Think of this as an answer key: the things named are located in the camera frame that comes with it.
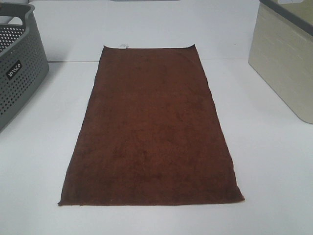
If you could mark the brown towel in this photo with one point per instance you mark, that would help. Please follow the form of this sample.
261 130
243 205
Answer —
150 135

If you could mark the white towel care label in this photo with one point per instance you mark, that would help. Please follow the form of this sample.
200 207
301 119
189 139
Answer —
124 46

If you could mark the beige storage bin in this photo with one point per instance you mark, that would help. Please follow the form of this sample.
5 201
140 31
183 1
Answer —
282 52

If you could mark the grey perforated plastic basket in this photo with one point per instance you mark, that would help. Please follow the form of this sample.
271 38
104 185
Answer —
23 62

